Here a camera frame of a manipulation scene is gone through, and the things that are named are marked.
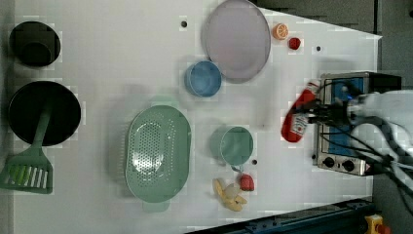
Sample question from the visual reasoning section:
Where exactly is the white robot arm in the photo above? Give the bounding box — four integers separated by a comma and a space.
282, 91, 412, 164

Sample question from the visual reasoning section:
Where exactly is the green cup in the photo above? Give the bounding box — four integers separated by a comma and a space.
209, 125, 254, 173

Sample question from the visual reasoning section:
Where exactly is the red strawberry toy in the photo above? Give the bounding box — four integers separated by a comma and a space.
240, 174, 255, 191

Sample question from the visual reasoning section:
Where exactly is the large black pan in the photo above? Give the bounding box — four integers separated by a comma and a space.
8, 80, 82, 147

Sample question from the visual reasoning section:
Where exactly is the silver toaster oven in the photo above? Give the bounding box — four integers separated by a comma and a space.
313, 72, 401, 176

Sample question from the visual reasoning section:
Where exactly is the small black pot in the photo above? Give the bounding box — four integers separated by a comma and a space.
9, 21, 61, 67

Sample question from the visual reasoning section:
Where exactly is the peeled banana toy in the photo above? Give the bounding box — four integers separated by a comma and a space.
212, 178, 247, 212

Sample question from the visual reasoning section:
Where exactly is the yellow clamp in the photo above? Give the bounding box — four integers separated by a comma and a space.
364, 214, 392, 234

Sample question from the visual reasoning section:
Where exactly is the green strainer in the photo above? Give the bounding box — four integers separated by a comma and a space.
125, 97, 192, 213

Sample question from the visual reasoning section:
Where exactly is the lilac round plate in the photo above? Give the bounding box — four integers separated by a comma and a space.
203, 0, 271, 83

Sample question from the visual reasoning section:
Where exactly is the blue round bowl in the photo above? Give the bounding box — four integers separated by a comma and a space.
184, 60, 222, 98

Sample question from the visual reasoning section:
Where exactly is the green slotted spatula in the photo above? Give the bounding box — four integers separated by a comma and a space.
0, 103, 54, 194

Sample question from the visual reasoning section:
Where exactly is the red ketchup bottle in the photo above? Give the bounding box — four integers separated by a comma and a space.
281, 79, 320, 143

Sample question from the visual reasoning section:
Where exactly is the blue metal rail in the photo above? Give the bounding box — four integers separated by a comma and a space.
187, 199, 376, 234

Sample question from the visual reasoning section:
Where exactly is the small red toy fruit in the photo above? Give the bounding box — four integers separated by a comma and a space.
288, 37, 301, 50

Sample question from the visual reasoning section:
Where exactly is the orange slice toy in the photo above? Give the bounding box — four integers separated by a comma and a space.
272, 23, 289, 40

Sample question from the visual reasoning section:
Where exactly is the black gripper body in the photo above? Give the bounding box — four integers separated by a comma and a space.
292, 98, 350, 126

